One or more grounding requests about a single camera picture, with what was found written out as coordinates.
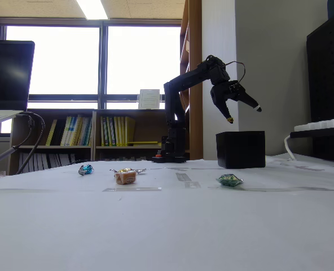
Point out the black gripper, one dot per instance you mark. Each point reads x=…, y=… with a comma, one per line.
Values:
x=223, y=95

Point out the blue foil candy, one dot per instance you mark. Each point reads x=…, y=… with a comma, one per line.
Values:
x=85, y=169

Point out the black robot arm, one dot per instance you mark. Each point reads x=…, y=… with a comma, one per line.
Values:
x=172, y=113

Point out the black plastic box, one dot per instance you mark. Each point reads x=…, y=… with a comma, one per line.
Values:
x=240, y=149

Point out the tall wooden bookcase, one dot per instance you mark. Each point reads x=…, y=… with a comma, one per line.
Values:
x=195, y=56

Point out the green foil candy packet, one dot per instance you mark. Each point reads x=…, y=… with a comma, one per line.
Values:
x=229, y=180

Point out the white framed paper sign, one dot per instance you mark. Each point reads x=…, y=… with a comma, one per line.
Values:
x=149, y=98

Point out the white power strip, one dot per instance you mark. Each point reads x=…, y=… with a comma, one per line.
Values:
x=322, y=124

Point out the black power strip holder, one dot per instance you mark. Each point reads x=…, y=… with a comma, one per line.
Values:
x=319, y=134

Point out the black perforated pegboard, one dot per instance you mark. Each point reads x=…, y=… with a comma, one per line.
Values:
x=327, y=79

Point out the flat lying yellow folder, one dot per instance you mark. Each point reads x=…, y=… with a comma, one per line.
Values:
x=144, y=143

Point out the gold foil wrapped candy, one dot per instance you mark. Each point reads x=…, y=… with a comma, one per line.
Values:
x=126, y=170

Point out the caramel candy clear wrapper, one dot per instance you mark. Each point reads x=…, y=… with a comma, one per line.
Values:
x=125, y=178

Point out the white paper table cover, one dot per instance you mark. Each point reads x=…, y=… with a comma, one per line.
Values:
x=167, y=226

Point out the low wooden bookshelf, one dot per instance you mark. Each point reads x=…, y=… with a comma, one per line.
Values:
x=93, y=152

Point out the ceiling light panel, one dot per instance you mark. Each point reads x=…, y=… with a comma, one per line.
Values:
x=93, y=8

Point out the slanted yellow book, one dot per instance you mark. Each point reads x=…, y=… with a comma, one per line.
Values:
x=51, y=132

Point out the black laptop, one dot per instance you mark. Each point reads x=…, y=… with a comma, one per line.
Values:
x=6, y=76

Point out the dark window frame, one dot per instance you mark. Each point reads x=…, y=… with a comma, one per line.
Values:
x=103, y=62

